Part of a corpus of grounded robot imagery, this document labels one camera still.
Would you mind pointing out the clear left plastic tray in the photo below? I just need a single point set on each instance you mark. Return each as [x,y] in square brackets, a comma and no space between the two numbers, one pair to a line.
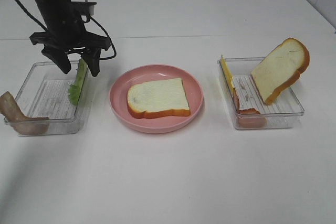
[44,93]

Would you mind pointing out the pink bacon strip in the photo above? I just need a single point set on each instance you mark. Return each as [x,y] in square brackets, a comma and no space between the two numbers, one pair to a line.
[252,122]

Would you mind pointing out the pink round plate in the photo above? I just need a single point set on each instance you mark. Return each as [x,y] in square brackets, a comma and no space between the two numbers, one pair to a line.
[118,98]

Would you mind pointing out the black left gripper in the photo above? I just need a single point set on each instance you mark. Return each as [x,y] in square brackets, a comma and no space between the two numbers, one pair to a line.
[65,31]

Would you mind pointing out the clear right plastic tray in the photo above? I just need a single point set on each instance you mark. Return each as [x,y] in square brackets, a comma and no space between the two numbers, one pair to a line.
[283,113]

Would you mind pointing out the yellow cheese slice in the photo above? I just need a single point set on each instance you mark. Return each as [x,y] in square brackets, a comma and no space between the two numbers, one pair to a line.
[228,75]

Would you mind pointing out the white bread slice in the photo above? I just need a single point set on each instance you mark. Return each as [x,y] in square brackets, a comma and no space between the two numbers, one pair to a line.
[281,68]
[156,99]

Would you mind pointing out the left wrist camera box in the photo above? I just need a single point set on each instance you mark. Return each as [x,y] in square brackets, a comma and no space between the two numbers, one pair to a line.
[84,8]

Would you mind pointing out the brown bacon strip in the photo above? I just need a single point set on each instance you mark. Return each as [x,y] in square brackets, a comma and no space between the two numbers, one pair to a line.
[20,122]

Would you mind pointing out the clear plastic tray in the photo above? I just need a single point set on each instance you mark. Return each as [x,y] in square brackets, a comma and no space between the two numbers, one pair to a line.
[44,93]
[283,113]

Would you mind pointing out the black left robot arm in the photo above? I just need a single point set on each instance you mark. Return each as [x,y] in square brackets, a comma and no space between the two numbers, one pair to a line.
[43,26]

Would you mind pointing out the green lettuce leaf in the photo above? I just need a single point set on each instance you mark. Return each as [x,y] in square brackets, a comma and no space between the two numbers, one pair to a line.
[74,89]

